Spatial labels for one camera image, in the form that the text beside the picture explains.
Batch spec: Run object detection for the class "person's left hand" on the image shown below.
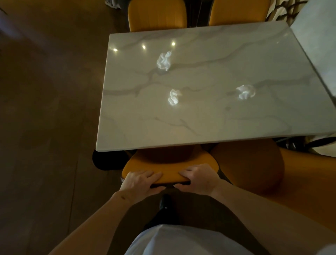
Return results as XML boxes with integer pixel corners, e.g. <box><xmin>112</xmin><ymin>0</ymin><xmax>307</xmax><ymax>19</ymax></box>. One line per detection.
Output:
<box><xmin>119</xmin><ymin>170</ymin><xmax>166</xmax><ymax>204</ymax></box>

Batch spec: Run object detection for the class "person's right hand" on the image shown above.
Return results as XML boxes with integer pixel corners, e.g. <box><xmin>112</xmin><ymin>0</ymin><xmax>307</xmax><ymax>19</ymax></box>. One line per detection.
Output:
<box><xmin>173</xmin><ymin>163</ymin><xmax>222</xmax><ymax>196</ymax></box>

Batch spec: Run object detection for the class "yellow upholstered chair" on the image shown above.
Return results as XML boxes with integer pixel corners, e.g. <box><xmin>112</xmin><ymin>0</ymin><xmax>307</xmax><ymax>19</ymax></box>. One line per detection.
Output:
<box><xmin>209</xmin><ymin>139</ymin><xmax>285</xmax><ymax>195</ymax></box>
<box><xmin>121</xmin><ymin>145</ymin><xmax>219</xmax><ymax>185</ymax></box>
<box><xmin>262</xmin><ymin>148</ymin><xmax>336</xmax><ymax>234</ymax></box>
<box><xmin>128</xmin><ymin>0</ymin><xmax>187</xmax><ymax>33</ymax></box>
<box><xmin>208</xmin><ymin>0</ymin><xmax>271</xmax><ymax>27</ymax></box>

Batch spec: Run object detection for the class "person's right forearm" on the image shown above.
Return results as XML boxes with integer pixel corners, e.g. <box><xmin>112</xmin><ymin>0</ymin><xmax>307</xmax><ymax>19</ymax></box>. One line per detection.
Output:
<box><xmin>210</xmin><ymin>179</ymin><xmax>336</xmax><ymax>255</ymax></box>

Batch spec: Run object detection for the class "person's left forearm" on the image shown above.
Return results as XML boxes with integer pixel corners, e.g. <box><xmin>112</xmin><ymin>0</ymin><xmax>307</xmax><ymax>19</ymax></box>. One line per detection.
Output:
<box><xmin>48</xmin><ymin>190</ymin><xmax>137</xmax><ymax>255</ymax></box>

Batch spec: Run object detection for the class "person's white shirt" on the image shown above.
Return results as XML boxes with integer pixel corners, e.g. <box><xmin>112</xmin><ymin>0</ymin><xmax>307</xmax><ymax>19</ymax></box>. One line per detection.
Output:
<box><xmin>124</xmin><ymin>224</ymin><xmax>336</xmax><ymax>255</ymax></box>

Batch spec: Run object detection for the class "black table base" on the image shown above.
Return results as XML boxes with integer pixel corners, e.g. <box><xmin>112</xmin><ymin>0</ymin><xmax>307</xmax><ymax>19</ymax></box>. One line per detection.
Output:
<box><xmin>92</xmin><ymin>148</ymin><xmax>137</xmax><ymax>171</ymax></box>

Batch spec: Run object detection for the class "crumpled white tissue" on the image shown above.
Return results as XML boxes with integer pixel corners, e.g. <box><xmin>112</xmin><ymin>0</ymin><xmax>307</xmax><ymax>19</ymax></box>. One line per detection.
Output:
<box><xmin>168</xmin><ymin>88</ymin><xmax>182</xmax><ymax>106</ymax></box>
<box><xmin>235</xmin><ymin>84</ymin><xmax>256</xmax><ymax>100</ymax></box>
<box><xmin>156</xmin><ymin>50</ymin><xmax>173</xmax><ymax>71</ymax></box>

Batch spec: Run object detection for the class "dark patterned fabric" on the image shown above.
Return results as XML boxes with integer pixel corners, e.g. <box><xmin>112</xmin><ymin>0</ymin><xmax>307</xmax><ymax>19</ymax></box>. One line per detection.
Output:
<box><xmin>265</xmin><ymin>0</ymin><xmax>308</xmax><ymax>22</ymax></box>

